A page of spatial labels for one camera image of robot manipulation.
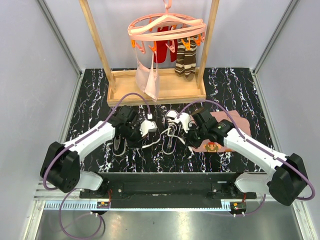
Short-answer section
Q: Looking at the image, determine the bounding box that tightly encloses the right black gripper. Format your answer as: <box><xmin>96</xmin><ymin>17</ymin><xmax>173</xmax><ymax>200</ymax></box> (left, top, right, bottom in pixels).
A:
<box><xmin>181</xmin><ymin>121</ymin><xmax>208</xmax><ymax>150</ymax></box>

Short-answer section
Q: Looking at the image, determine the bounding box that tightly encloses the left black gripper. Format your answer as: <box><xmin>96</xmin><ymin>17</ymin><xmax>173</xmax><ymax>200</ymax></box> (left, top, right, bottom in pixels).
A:
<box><xmin>120</xmin><ymin>123</ymin><xmax>148</xmax><ymax>149</ymax></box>

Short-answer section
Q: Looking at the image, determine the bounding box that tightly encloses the black sneaker with white laces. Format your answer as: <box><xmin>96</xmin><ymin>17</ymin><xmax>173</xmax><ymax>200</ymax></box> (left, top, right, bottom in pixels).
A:
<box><xmin>136</xmin><ymin>109</ymin><xmax>195</xmax><ymax>155</ymax></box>

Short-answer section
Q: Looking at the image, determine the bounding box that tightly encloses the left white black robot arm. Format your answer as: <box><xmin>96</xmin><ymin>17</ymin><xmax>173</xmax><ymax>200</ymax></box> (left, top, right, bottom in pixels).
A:
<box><xmin>40</xmin><ymin>106</ymin><xmax>149</xmax><ymax>198</ymax></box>

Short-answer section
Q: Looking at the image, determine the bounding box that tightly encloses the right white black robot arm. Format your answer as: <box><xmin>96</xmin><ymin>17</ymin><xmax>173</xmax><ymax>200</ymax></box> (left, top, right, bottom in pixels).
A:
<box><xmin>177</xmin><ymin>107</ymin><xmax>308</xmax><ymax>206</ymax></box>

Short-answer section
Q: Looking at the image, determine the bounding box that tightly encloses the pink mario t-shirt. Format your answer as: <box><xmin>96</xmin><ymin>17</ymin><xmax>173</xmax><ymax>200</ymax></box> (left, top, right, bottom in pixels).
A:
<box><xmin>192</xmin><ymin>110</ymin><xmax>251</xmax><ymax>153</ymax></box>

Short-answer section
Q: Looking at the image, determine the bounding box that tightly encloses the pink bra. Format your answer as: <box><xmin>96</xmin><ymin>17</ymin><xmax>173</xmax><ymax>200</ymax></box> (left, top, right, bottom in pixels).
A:
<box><xmin>135</xmin><ymin>53</ymin><xmax>160</xmax><ymax>102</ymax></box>

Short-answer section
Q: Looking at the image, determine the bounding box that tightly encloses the brown striped sock pair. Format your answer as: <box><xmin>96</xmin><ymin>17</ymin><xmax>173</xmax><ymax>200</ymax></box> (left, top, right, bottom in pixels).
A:
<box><xmin>174</xmin><ymin>38</ymin><xmax>197</xmax><ymax>81</ymax></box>

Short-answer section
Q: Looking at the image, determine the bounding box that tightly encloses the left small connector box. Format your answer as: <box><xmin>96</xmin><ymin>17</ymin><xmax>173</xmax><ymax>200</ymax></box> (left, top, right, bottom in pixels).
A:
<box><xmin>96</xmin><ymin>201</ymin><xmax>111</xmax><ymax>209</ymax></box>

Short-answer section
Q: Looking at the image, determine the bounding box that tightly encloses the small connector box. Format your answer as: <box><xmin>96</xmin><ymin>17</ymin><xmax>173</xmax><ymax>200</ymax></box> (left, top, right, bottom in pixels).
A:
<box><xmin>230</xmin><ymin>201</ymin><xmax>247</xmax><ymax>214</ymax></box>
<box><xmin>96</xmin><ymin>201</ymin><xmax>111</xmax><ymax>209</ymax></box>

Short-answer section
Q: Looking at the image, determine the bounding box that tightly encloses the right small connector box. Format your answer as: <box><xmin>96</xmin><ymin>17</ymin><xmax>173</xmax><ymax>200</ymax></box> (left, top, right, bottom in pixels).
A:
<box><xmin>230</xmin><ymin>201</ymin><xmax>247</xmax><ymax>214</ymax></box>

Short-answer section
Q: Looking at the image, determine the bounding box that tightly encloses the red sock pair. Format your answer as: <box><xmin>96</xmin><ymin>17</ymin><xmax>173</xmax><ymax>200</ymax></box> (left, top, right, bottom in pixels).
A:
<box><xmin>154</xmin><ymin>39</ymin><xmax>178</xmax><ymax>64</ymax></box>

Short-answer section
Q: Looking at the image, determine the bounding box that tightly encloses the pink round clip hanger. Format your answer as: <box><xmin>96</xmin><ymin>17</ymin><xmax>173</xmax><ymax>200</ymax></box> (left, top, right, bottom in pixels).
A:
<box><xmin>127</xmin><ymin>0</ymin><xmax>207</xmax><ymax>54</ymax></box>

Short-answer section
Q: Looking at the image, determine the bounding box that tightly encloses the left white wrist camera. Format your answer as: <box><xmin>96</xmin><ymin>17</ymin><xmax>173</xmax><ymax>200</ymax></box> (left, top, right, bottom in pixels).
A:
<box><xmin>139</xmin><ymin>113</ymin><xmax>158</xmax><ymax>137</ymax></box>

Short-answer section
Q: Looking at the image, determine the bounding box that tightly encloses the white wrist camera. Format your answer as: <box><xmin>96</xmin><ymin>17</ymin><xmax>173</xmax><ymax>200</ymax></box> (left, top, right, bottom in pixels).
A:
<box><xmin>139</xmin><ymin>113</ymin><xmax>158</xmax><ymax>137</ymax></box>
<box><xmin>176</xmin><ymin>112</ymin><xmax>192</xmax><ymax>133</ymax></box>

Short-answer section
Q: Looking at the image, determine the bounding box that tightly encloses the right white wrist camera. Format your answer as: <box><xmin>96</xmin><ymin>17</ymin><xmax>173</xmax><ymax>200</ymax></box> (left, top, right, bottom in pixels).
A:
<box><xmin>176</xmin><ymin>112</ymin><xmax>192</xmax><ymax>133</ymax></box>

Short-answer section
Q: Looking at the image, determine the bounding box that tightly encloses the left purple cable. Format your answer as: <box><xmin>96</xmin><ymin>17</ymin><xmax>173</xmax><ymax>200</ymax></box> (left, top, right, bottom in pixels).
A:
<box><xmin>42</xmin><ymin>92</ymin><xmax>153</xmax><ymax>237</ymax></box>

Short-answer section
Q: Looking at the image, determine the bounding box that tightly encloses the wooden drying rack frame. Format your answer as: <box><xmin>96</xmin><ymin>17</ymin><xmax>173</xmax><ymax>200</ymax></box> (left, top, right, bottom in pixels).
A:
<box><xmin>79</xmin><ymin>0</ymin><xmax>220</xmax><ymax>107</ymax></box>

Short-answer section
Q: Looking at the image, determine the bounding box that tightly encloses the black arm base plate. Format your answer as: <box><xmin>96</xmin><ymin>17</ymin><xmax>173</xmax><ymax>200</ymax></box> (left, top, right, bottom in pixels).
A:
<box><xmin>79</xmin><ymin>172</ymin><xmax>257</xmax><ymax>211</ymax></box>

